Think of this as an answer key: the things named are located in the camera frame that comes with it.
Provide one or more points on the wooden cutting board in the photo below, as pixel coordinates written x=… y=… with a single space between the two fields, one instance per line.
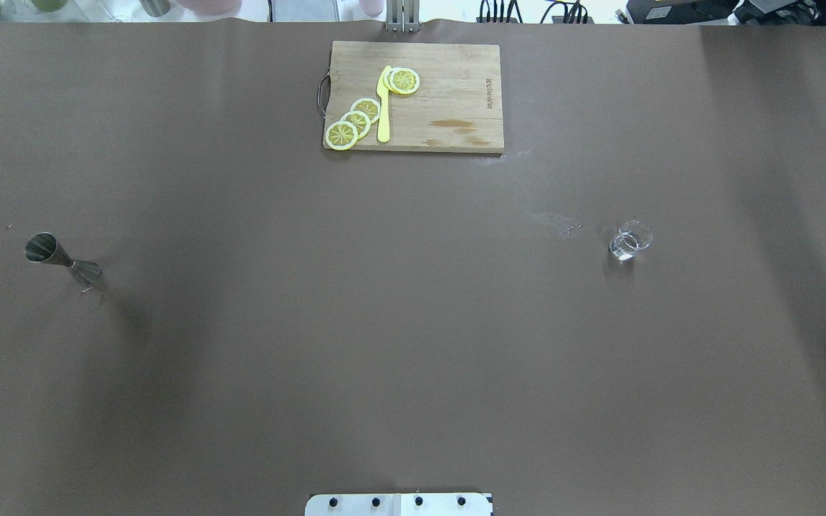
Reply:
x=457 y=109

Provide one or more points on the black power adapter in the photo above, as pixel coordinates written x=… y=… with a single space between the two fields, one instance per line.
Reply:
x=678 y=12

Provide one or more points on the lemon slice middle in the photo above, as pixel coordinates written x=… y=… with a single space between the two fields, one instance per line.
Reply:
x=360 y=121

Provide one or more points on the small clear glass cup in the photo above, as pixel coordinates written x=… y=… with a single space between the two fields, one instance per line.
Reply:
x=631 y=239

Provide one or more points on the aluminium frame post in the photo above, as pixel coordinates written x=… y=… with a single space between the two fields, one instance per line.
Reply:
x=403 y=16

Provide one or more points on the yellow plastic knife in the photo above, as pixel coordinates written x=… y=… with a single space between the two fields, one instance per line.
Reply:
x=384 y=126

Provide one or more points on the steel double jigger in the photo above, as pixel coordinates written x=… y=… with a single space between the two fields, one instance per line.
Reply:
x=45 y=248

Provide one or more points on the pink bowl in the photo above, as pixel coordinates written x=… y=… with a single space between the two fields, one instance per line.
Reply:
x=210 y=7

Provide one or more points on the lemon slice on knife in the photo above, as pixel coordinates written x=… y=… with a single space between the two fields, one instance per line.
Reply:
x=401 y=80

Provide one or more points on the pink cup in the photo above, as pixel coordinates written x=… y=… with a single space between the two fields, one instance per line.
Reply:
x=372 y=8

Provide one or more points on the lemon slice upper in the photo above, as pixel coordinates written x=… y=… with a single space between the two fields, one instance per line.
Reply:
x=368 y=106

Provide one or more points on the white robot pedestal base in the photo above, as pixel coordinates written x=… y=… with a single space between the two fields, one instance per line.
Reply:
x=412 y=503

